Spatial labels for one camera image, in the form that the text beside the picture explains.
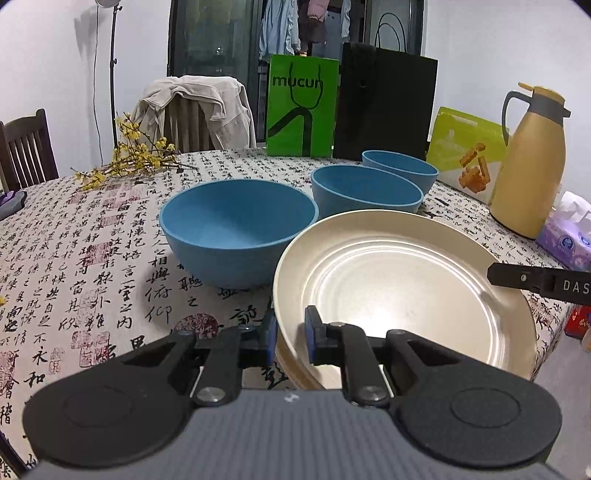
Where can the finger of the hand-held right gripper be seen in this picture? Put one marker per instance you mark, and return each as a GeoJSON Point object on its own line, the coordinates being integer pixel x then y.
{"type": "Point", "coordinates": [512, 276]}

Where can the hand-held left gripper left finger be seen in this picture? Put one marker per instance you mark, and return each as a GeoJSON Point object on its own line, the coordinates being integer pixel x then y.
{"type": "Point", "coordinates": [272, 344]}

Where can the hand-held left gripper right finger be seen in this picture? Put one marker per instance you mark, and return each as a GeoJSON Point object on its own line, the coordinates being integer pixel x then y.
{"type": "Point", "coordinates": [310, 339]}

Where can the blue bowl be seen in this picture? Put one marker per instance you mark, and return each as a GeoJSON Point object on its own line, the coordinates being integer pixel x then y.
{"type": "Point", "coordinates": [415, 177]}
{"type": "Point", "coordinates": [360, 194]}
{"type": "Point", "coordinates": [221, 240]}

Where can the red packet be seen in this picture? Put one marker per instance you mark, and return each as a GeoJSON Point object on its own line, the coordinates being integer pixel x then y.
{"type": "Point", "coordinates": [579, 323]}

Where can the purple tissue pack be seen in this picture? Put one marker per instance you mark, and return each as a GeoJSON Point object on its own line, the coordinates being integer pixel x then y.
{"type": "Point", "coordinates": [568, 240]}

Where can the yellow thermos jug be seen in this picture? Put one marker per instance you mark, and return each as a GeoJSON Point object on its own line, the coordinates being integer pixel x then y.
{"type": "Point", "coordinates": [526, 175]}

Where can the yellow-green snack box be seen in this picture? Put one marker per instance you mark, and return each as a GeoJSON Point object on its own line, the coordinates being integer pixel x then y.
{"type": "Point", "coordinates": [452, 138]}

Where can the green paper bag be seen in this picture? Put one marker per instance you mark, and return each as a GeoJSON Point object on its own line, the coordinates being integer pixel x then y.
{"type": "Point", "coordinates": [286, 138]}

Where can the black paper bag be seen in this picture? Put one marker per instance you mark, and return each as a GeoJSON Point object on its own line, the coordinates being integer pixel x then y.
{"type": "Point", "coordinates": [388, 106]}

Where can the dark wooden chair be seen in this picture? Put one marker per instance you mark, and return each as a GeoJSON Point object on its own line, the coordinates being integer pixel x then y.
{"type": "Point", "coordinates": [27, 152]}
{"type": "Point", "coordinates": [184, 124]}

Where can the yellow flower branch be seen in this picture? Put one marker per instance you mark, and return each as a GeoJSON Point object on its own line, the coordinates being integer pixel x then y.
{"type": "Point", "coordinates": [134, 152]}

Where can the beige jacket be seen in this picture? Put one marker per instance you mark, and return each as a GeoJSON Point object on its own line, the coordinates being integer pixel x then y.
{"type": "Point", "coordinates": [231, 106]}

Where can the grey purple cloth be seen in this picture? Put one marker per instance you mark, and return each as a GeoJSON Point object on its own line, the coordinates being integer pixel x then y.
{"type": "Point", "coordinates": [11, 203]}

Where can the white hanging garment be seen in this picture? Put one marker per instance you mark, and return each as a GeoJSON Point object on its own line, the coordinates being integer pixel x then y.
{"type": "Point", "coordinates": [345, 18]}

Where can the light blue hanging shirt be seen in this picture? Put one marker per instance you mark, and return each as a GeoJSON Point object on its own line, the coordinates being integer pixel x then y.
{"type": "Point", "coordinates": [277, 27]}

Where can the dark framed glass door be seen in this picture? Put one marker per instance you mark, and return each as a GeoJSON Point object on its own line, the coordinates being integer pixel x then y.
{"type": "Point", "coordinates": [207, 37]}

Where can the studio light on stand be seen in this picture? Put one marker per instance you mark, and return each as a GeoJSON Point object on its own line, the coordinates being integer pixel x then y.
{"type": "Point", "coordinates": [112, 69]}

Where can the pink hanging jacket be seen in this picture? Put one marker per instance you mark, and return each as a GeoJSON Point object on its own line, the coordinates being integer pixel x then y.
{"type": "Point", "coordinates": [318, 9]}

